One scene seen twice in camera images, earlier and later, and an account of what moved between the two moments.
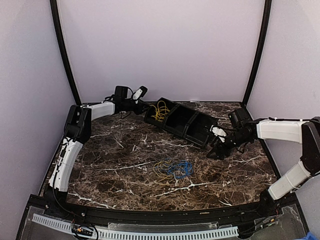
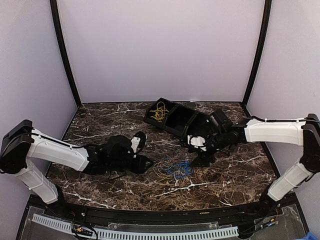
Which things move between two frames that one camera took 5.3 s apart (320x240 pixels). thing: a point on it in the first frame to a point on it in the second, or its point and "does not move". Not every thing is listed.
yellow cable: (161, 110) does not move
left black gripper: (141, 105) to (139, 167)
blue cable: (180, 170) does not move
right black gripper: (217, 148) to (202, 158)
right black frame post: (265, 26) does not move
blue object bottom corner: (310, 236) does not move
